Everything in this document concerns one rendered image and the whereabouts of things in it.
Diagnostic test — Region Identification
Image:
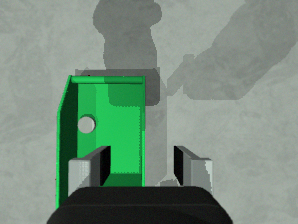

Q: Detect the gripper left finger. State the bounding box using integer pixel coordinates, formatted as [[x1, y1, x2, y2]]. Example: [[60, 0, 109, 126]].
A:
[[68, 146, 111, 197]]

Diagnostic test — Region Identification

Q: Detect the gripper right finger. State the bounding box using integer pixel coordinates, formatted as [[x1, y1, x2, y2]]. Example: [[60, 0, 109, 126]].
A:
[[174, 146, 213, 196]]

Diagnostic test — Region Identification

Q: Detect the green bin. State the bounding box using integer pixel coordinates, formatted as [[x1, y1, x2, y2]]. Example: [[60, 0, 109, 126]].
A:
[[56, 75, 145, 209]]

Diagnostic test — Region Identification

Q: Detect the grey steel disc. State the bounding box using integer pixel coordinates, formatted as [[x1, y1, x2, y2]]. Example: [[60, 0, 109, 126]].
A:
[[78, 116, 96, 134]]

